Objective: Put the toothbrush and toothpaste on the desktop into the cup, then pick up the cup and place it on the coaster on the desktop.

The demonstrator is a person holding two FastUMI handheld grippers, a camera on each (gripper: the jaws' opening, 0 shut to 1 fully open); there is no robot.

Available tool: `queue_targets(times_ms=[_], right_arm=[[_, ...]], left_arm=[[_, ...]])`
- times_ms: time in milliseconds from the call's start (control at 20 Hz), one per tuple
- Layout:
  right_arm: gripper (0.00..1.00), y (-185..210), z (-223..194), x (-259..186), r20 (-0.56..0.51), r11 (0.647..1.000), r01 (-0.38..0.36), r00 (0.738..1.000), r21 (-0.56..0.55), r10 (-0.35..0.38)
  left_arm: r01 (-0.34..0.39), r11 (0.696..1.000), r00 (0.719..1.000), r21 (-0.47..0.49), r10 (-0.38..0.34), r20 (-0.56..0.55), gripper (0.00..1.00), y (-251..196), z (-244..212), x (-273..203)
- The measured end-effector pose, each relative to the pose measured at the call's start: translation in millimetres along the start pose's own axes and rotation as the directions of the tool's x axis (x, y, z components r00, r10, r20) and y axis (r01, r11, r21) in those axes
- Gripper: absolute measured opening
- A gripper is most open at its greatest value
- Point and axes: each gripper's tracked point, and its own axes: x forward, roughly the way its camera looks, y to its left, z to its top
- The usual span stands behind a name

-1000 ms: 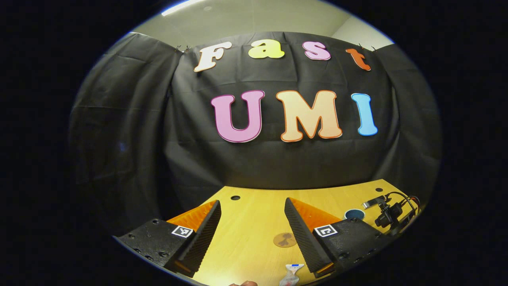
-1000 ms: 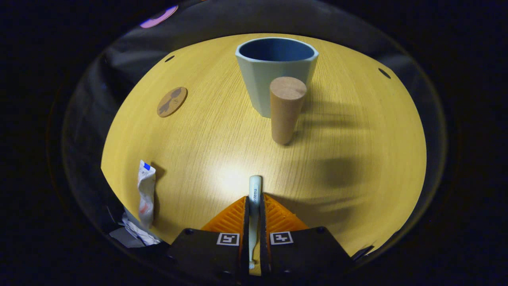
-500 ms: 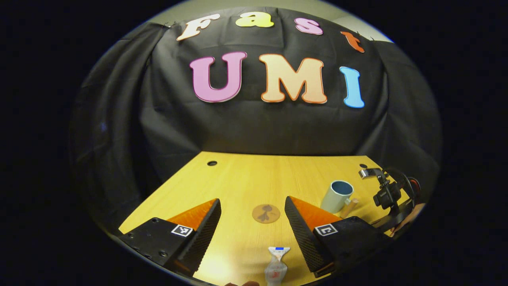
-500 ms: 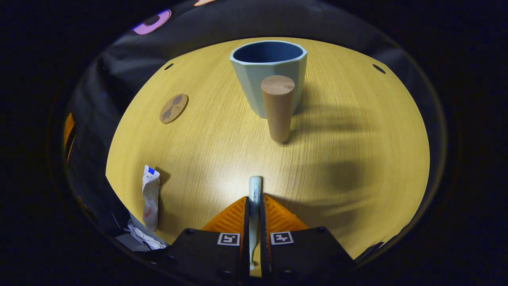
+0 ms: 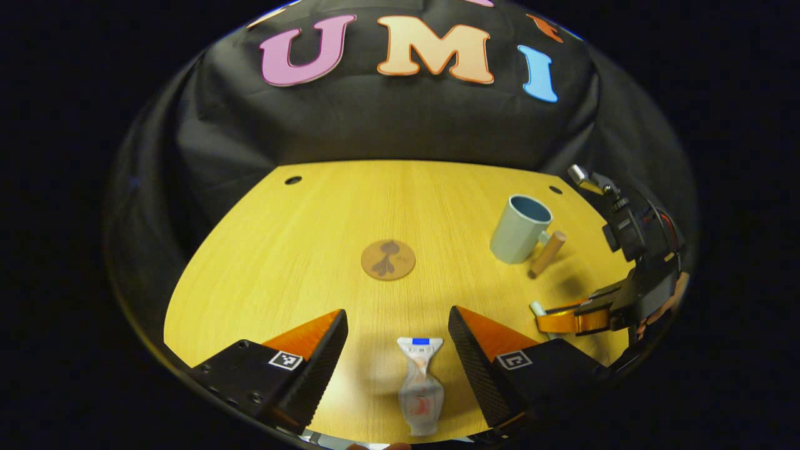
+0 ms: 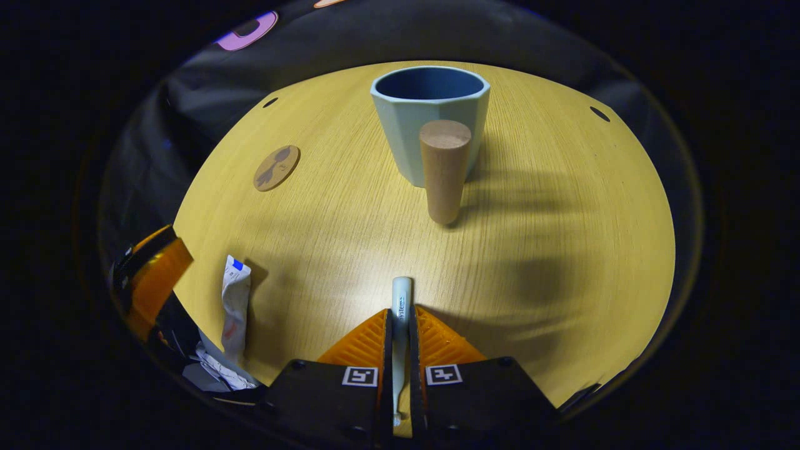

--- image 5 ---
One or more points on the white toothpaste tube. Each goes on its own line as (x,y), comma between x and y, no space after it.
(420,400)

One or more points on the wooden desktop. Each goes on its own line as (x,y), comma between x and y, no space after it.
(281,281)

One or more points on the black backdrop cloth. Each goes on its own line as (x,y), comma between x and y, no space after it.
(387,119)

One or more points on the round cork coaster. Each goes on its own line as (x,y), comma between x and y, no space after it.
(400,269)

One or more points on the pale green toothbrush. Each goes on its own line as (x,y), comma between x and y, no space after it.
(536,307)

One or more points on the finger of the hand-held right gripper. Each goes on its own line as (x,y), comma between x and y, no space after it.
(609,294)
(575,322)

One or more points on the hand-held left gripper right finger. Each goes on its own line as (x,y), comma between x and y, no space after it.
(478,375)

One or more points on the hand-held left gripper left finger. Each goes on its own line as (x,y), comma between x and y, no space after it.
(319,375)

